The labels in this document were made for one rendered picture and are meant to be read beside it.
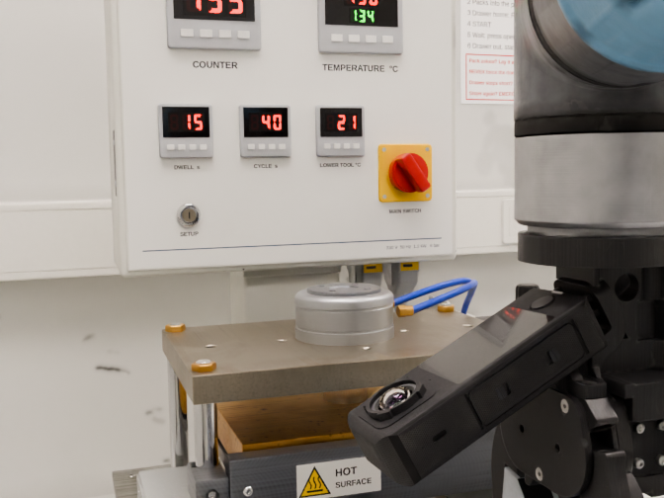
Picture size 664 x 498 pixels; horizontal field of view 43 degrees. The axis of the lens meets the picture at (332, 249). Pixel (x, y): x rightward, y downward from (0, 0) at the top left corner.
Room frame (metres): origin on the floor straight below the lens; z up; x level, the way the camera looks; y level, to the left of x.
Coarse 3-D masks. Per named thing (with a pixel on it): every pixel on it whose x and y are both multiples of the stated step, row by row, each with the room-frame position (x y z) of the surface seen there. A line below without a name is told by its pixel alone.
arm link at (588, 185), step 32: (544, 160) 0.36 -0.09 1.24; (576, 160) 0.35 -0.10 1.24; (608, 160) 0.34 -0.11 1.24; (640, 160) 0.34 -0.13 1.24; (544, 192) 0.36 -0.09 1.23; (576, 192) 0.35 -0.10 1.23; (608, 192) 0.34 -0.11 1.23; (640, 192) 0.34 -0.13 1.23; (544, 224) 0.36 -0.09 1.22; (576, 224) 0.35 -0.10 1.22; (608, 224) 0.34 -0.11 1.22; (640, 224) 0.34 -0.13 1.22
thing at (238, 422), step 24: (240, 408) 0.64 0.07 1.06; (264, 408) 0.63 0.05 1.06; (288, 408) 0.63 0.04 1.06; (312, 408) 0.63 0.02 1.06; (336, 408) 0.63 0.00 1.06; (240, 432) 0.58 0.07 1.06; (264, 432) 0.57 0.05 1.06; (288, 432) 0.57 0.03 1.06; (312, 432) 0.57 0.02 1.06; (336, 432) 0.57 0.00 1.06
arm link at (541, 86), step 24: (528, 0) 0.34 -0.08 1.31; (528, 24) 0.35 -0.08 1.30; (528, 48) 0.36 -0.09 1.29; (528, 72) 0.37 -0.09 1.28; (552, 72) 0.35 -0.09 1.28; (528, 96) 0.37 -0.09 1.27; (552, 96) 0.35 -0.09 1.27; (576, 96) 0.35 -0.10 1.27; (600, 96) 0.34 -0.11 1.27; (624, 96) 0.34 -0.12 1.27; (648, 96) 0.34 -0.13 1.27; (528, 120) 0.37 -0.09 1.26; (552, 120) 0.35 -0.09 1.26; (576, 120) 0.35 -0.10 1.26; (600, 120) 0.34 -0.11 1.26; (624, 120) 0.34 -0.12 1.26; (648, 120) 0.34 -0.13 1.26
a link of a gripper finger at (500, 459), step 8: (496, 432) 0.42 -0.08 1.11; (496, 440) 0.42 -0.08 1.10; (496, 448) 0.42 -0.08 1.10; (504, 448) 0.41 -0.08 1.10; (496, 456) 0.42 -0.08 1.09; (504, 456) 0.41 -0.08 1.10; (496, 464) 0.42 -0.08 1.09; (504, 464) 0.41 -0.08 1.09; (512, 464) 0.40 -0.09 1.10; (496, 472) 0.42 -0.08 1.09; (520, 472) 0.40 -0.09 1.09; (496, 480) 0.42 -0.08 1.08; (496, 488) 0.42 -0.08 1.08; (496, 496) 0.42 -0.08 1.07
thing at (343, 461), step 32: (288, 448) 0.55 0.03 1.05; (320, 448) 0.55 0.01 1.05; (352, 448) 0.55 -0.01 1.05; (480, 448) 0.58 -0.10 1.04; (192, 480) 0.54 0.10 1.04; (224, 480) 0.53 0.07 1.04; (256, 480) 0.53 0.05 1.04; (288, 480) 0.54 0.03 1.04; (320, 480) 0.55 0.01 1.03; (352, 480) 0.55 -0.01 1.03; (384, 480) 0.56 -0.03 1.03; (448, 480) 0.58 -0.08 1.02; (480, 480) 0.58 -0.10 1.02
